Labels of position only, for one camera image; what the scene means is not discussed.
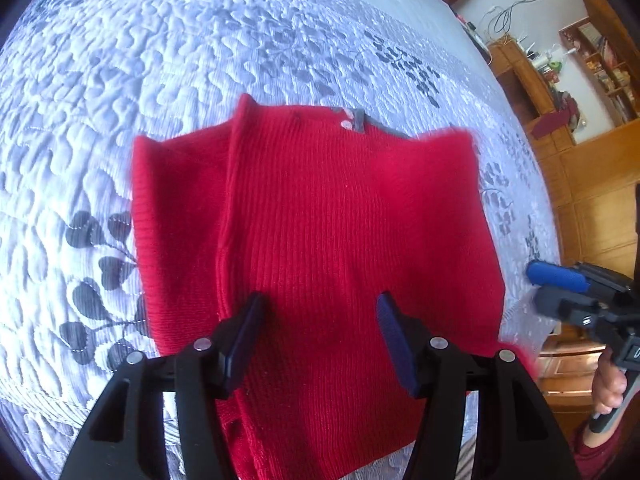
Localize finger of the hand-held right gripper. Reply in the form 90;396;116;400
525;259;590;295
532;286;608;330

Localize person's right hand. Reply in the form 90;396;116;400
591;352;629;415

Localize wall cables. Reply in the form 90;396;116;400
479;0;593;43

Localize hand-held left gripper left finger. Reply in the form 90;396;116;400
60;291;267;480

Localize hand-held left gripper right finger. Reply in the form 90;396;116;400
375;291;581;480

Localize wooden cabinet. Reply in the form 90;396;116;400
487;40;640;413

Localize wooden bookshelf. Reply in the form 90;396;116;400
559;0;640;127

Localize maroon cloth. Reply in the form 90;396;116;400
529;109;575;140

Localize light grey bed sheet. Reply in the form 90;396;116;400
260;0;506;91

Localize quilted leaf-pattern bedspread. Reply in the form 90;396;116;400
0;0;562;480

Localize red knit sweater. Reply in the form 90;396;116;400
131;92;540;480

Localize person's right forearm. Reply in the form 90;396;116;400
571;417;640;480

